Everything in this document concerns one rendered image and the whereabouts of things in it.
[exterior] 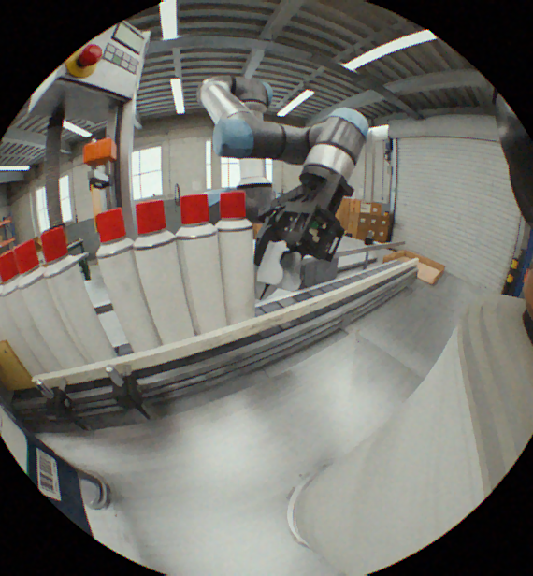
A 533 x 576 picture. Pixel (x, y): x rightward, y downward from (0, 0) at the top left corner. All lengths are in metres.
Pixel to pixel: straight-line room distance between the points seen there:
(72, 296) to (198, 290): 0.16
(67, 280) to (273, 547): 0.32
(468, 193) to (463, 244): 0.99
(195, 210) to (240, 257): 0.08
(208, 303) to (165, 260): 0.08
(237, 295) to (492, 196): 4.29
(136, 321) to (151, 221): 0.12
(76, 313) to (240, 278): 0.22
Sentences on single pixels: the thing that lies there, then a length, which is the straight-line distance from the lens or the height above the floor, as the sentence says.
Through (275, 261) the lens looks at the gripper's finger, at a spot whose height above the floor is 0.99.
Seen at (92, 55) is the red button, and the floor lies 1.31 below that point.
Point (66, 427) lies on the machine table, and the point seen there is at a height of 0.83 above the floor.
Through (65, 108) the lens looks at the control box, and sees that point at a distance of 0.41.
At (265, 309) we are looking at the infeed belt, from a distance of 0.36.
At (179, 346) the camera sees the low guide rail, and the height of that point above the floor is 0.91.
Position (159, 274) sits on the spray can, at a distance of 0.21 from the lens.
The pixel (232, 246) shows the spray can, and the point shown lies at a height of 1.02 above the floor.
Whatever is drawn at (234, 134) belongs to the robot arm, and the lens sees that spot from 0.32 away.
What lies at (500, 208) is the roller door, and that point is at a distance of 4.27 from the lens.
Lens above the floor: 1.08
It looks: 27 degrees down
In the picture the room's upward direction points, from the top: straight up
